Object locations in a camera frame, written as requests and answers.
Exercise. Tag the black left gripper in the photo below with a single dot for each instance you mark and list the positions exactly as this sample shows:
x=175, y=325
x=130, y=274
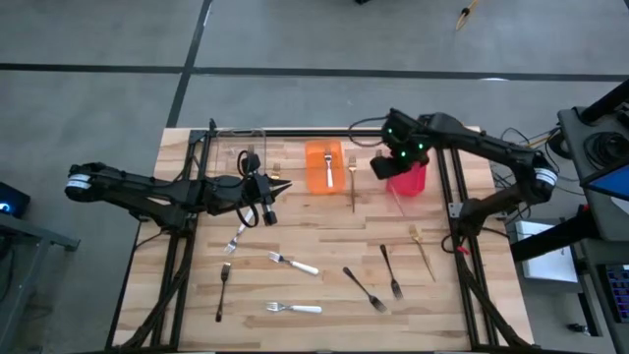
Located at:
x=245, y=192

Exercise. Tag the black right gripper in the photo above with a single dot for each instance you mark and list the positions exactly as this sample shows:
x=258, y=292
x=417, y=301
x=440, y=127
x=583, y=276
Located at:
x=405, y=140

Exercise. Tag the orange plastic bin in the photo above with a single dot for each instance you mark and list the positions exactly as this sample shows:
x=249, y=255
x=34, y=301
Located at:
x=314, y=172

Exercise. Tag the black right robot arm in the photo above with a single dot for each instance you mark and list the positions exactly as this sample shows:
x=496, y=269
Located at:
x=486, y=142

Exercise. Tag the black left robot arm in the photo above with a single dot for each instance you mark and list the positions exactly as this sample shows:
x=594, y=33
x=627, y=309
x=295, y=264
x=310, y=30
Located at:
x=128, y=189

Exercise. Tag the red plastic bin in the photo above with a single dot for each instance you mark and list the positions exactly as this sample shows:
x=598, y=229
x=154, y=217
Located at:
x=410, y=184

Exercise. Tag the clear plastic bin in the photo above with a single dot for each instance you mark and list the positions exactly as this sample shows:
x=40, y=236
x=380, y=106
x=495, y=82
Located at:
x=228, y=147

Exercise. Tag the grey metal mounting plate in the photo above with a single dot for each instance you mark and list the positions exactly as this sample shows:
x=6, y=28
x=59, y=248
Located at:
x=454, y=210

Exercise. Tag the black table clamp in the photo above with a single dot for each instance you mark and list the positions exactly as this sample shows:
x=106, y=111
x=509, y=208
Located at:
x=212, y=124

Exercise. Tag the grey and black equipment cart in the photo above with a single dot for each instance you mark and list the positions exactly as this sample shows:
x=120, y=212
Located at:
x=572, y=147

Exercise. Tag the black metal beam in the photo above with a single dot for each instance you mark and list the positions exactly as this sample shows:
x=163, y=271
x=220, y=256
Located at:
x=545, y=246

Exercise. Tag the white box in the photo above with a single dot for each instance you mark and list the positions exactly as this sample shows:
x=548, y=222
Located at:
x=550, y=265

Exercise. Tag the blue panel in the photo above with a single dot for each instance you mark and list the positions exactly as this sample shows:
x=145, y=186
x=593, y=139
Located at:
x=614, y=184

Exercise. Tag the grey metal bench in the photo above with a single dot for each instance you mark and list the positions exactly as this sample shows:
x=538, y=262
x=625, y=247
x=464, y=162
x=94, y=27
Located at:
x=34, y=235

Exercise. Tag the black keypad panel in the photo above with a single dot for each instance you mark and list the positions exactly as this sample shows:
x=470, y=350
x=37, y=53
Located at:
x=619, y=290

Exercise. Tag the black box with blue light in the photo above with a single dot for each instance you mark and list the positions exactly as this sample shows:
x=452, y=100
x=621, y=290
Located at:
x=15, y=196

